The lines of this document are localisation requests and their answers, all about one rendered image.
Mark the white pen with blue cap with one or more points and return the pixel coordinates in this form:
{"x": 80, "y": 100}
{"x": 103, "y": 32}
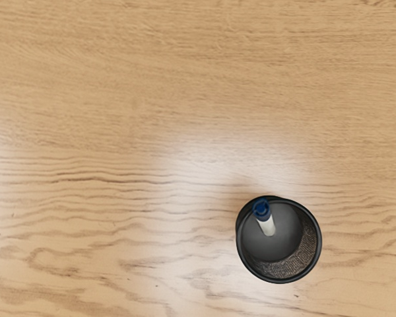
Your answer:
{"x": 265, "y": 224}

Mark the black mesh pen holder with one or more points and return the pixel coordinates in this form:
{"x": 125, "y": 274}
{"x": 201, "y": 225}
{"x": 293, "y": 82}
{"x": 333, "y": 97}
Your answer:
{"x": 293, "y": 264}

